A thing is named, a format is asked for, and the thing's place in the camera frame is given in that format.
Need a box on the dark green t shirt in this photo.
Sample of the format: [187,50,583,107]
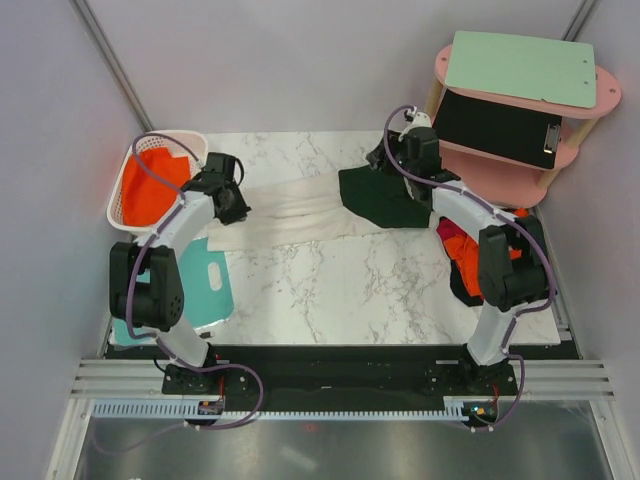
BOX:
[338,166,431,229]

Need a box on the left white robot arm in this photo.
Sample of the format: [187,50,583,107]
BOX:
[109,153,250,393]

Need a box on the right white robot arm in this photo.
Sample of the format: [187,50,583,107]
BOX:
[345,126,556,394]

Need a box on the white plastic laundry basket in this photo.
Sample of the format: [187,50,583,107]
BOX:
[107,130,209,236]

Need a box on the orange t shirt in basket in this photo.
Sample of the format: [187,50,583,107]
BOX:
[121,147,191,227]

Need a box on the magenta t shirt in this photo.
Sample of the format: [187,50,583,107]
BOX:
[436,217,466,244]

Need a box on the black clipboard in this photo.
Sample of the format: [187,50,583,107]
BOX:
[433,90,561,170]

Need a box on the teal cutting board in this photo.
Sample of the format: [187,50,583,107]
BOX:
[112,234,235,346]

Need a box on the pink two-tier shelf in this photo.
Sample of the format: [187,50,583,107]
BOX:
[426,45,622,208]

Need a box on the orange t shirt pile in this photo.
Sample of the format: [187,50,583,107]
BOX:
[443,207,531,297]

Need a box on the black t shirt right pile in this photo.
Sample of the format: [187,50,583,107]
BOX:
[449,256,484,307]

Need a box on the mint green board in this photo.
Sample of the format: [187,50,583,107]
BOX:
[445,31,596,108]

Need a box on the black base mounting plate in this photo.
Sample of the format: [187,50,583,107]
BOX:
[84,342,594,415]

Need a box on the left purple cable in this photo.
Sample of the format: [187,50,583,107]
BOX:
[89,133,265,455]

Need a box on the purple cable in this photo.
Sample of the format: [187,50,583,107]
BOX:
[89,133,265,455]
[383,103,559,432]

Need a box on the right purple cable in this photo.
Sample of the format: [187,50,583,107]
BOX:
[383,103,559,432]

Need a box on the white slotted cable duct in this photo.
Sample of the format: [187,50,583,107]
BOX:
[91,399,469,421]

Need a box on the aluminium frame rail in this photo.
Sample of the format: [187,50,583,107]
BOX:
[71,360,614,400]

